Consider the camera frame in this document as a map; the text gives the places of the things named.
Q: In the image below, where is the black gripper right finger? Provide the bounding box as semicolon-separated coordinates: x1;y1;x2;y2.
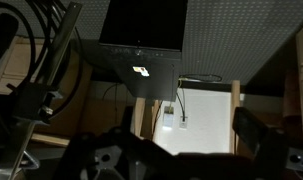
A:
232;106;291;158

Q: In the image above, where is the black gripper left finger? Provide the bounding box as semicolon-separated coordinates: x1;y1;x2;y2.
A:
70;105;136;158

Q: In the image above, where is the small white sticker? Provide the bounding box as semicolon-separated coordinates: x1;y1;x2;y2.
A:
132;65;151;78

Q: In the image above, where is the black box cabinet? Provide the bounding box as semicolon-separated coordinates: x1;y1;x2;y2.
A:
80;0;189;102

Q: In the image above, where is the wooden bed frame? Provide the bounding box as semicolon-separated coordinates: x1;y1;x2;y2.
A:
229;79;243;155

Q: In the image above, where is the white wall outlet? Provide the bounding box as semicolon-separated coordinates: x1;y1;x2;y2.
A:
178;114;189;130

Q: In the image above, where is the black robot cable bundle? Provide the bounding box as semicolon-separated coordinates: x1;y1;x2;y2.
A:
0;0;86;125

